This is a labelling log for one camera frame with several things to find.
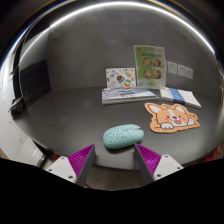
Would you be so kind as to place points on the green food poster stand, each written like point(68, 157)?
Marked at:
point(150, 66)

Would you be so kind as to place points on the white sticker-print card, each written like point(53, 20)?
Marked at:
point(120, 77)

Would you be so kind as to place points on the corgi-shaped orange mouse pad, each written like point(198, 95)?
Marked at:
point(171, 118)

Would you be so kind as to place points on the white wall socket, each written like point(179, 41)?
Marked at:
point(172, 67)
point(182, 70)
point(189, 73)

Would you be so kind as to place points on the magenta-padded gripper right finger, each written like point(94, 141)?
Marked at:
point(166, 166)

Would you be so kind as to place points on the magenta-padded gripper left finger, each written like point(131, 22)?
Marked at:
point(63, 166)

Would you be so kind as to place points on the grey striped book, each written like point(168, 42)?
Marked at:
point(128, 95)

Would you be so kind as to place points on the white book with blue band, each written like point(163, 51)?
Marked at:
point(180, 96)

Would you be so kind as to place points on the mint green computer mouse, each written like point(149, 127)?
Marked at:
point(121, 136)

